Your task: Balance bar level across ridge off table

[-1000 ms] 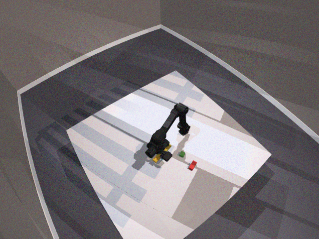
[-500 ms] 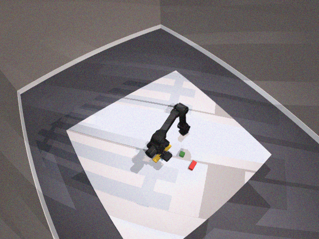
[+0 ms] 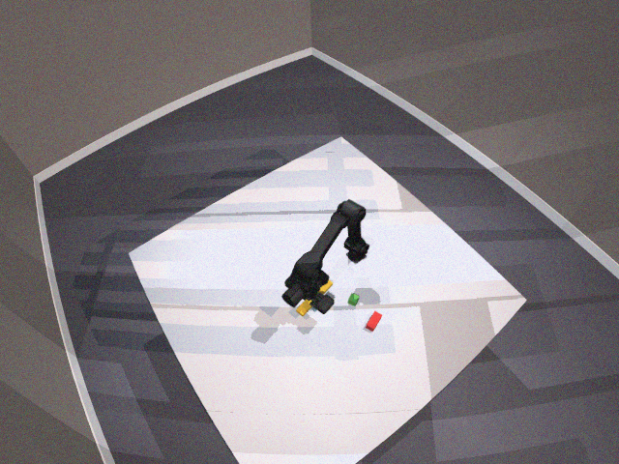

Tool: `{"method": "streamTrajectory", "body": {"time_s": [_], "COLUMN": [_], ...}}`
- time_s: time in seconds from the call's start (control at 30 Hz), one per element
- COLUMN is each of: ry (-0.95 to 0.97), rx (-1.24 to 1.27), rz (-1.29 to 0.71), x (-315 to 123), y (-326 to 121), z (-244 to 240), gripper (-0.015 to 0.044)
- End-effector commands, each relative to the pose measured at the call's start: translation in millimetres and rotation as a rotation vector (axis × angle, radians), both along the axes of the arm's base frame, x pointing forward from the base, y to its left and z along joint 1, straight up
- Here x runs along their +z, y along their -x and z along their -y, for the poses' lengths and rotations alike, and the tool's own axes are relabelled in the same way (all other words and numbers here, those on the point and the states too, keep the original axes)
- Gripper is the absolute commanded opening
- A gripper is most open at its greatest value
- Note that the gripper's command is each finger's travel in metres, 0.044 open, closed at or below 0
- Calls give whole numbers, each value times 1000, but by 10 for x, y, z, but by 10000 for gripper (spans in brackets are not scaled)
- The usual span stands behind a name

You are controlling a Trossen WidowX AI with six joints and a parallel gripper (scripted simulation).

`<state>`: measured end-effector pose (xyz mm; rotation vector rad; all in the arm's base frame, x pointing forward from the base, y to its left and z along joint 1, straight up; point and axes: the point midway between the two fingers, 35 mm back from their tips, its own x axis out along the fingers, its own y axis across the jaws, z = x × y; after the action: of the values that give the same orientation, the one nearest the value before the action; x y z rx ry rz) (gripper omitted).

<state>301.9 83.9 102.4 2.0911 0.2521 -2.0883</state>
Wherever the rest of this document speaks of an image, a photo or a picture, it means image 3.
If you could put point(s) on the red block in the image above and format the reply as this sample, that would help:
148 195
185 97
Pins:
375 318

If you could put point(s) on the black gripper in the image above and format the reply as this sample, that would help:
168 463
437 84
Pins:
318 301

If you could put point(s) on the yellow bar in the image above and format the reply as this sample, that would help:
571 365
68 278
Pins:
305 306

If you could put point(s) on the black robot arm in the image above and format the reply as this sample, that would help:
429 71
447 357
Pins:
349 214

